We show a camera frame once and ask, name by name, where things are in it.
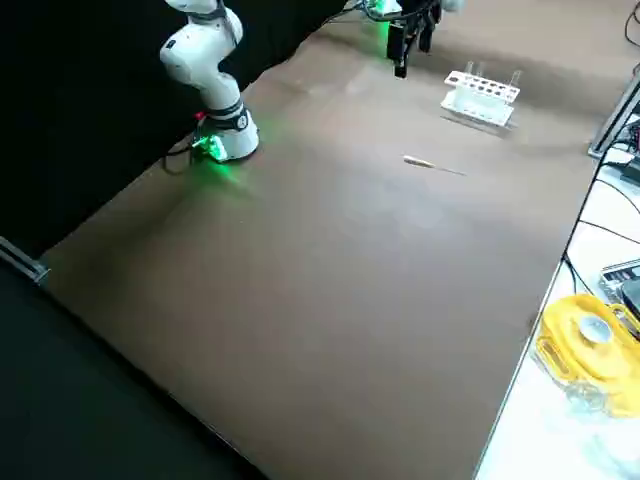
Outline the aluminium frame post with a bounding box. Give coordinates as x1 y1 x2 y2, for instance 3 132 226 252
588 74 640 160
0 235 52 287

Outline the grey metal box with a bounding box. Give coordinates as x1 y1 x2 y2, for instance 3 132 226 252
599 258 640 304

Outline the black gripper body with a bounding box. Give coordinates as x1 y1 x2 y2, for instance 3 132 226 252
399 0 444 22

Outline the black desk cable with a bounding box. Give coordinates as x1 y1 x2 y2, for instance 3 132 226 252
562 142 640 301

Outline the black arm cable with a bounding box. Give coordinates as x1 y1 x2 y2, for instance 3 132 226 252
319 0 381 24
163 138 202 175

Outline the white test tube rack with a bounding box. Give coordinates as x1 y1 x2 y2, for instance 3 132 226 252
439 69 522 129

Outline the clear plastic item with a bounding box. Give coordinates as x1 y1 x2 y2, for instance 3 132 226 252
562 379 614 414

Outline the grey round lid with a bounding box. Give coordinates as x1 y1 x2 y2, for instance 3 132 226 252
577 314 615 346

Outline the wire test tube brush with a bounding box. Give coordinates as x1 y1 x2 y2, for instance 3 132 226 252
402 155 469 177

